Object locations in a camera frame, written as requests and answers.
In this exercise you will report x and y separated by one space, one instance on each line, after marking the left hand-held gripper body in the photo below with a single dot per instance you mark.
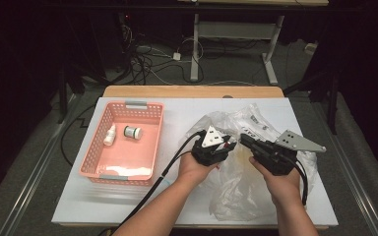
211 137

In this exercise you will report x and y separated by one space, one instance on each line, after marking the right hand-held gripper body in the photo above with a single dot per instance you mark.
295 141

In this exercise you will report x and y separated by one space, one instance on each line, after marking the clear plastic bag smiley print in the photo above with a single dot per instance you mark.
239 190

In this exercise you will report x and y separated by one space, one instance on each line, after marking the pink perforated plastic basket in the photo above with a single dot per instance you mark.
134 154

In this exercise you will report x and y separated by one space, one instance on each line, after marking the person's left hand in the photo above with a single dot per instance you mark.
193 170

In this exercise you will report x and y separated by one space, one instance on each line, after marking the person's right hand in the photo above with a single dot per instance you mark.
282 187

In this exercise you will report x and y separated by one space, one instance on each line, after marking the white board table cover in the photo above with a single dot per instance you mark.
177 108

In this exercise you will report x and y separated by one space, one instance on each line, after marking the black metal stand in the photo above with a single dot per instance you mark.
332 108

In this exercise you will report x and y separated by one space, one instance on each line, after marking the small white jar green label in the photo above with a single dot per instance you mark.
133 132

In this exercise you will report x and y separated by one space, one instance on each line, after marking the small white power adapter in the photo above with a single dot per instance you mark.
176 56

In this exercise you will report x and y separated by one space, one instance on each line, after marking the beige power strip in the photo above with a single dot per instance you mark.
310 48

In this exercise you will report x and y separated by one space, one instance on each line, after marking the white dropper bottle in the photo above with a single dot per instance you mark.
110 137

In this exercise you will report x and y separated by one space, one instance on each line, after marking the black computer tower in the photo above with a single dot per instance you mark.
124 39

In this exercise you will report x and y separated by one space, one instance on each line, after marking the metal floor rail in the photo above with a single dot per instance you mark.
354 183
29 187

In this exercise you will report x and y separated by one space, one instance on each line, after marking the white metal frame desk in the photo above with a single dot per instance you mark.
236 30

